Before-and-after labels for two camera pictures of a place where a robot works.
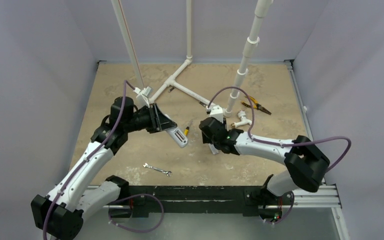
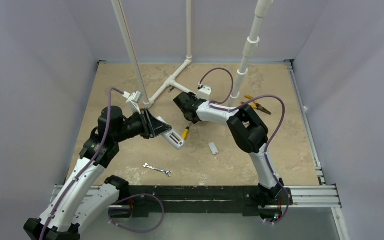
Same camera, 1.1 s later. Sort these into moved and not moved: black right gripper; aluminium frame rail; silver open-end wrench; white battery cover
Moved: black right gripper
Not moved: aluminium frame rail; silver open-end wrench; white battery cover
